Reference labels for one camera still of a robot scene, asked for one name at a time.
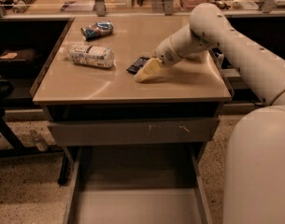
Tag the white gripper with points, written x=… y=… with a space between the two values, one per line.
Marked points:
x=164 y=53

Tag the dark blue rxbar wrapper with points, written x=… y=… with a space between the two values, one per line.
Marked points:
x=137 y=65

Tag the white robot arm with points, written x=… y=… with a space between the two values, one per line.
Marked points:
x=254 y=178

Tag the beige top drawer cabinet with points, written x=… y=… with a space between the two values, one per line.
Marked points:
x=70 y=92

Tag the grey top drawer front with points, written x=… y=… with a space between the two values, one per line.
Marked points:
x=133 y=131

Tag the open grey middle drawer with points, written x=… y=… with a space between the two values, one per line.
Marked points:
x=137 y=185

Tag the white blue snack bag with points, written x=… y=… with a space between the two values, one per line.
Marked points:
x=91 y=55

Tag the blue crumpled chip bag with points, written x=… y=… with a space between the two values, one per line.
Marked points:
x=96 y=30

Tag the black bag on shelf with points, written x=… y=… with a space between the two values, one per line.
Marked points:
x=18 y=62

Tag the black coil spring tool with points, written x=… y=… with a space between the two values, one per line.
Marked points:
x=22 y=5

